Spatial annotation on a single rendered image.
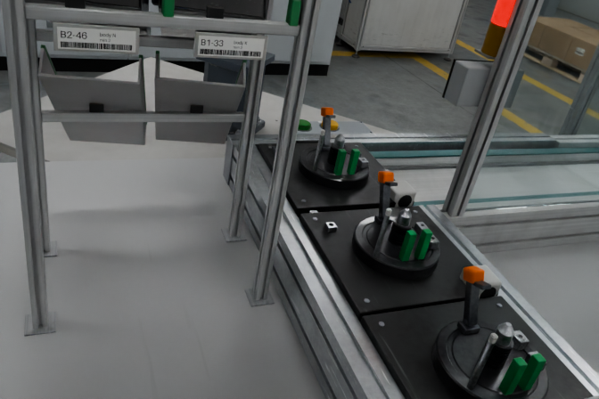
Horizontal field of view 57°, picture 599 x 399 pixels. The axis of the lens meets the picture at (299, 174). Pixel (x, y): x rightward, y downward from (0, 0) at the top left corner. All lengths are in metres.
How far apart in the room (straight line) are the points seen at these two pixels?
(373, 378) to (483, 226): 0.51
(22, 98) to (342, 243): 0.50
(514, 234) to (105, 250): 0.79
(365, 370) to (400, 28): 4.92
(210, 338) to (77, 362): 0.18
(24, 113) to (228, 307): 0.43
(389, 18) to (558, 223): 4.28
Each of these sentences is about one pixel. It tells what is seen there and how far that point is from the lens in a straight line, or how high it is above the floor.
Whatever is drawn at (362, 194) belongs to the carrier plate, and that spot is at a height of 0.97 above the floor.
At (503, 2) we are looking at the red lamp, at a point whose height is 1.35.
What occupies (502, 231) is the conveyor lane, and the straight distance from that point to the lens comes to 1.18.
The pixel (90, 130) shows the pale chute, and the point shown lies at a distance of 1.00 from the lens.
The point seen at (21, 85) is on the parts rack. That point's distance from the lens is 0.68.
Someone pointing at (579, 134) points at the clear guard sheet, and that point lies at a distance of 1.19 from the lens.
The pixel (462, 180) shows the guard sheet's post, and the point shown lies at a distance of 1.04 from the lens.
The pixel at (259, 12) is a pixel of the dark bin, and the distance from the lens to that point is 0.72.
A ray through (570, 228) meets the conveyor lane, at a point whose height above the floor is 0.91.
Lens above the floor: 1.48
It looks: 29 degrees down
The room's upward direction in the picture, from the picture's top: 11 degrees clockwise
